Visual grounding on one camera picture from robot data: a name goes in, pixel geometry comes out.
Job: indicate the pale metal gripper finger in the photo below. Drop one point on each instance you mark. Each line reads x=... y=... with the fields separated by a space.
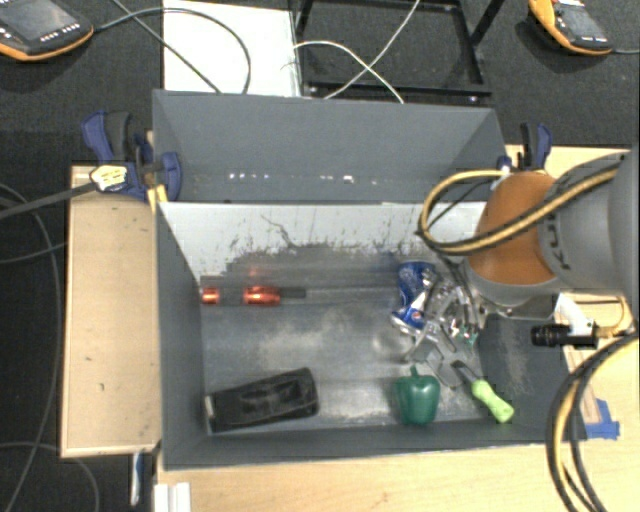
x=448 y=367
x=422 y=345

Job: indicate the green toy bell pepper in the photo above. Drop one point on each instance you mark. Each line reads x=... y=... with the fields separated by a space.
x=417 y=397

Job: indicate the crushed blue drink can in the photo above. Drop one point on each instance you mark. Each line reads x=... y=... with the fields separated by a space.
x=411 y=295

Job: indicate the grey metal bin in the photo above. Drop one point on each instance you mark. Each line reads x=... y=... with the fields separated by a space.
x=310 y=345

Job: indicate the pale wood board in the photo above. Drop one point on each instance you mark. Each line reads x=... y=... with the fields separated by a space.
x=110 y=325

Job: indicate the black cylinder on white bracket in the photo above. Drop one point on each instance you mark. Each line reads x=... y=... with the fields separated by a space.
x=550 y=335

